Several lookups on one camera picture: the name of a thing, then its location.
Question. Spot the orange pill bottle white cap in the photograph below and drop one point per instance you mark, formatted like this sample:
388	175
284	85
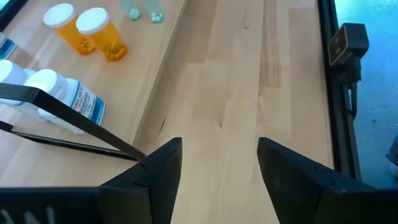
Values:
66	29
105	40

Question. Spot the green pill bottle white cap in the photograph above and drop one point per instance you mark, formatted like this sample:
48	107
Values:
154	12
132	11

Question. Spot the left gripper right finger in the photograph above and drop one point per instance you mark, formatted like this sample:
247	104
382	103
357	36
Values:
298	193

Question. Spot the black aluminium table frame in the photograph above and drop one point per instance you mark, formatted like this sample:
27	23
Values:
337	124

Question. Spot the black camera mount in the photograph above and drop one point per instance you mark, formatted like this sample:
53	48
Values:
346	77

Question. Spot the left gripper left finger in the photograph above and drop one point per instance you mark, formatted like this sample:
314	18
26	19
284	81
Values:
149	186

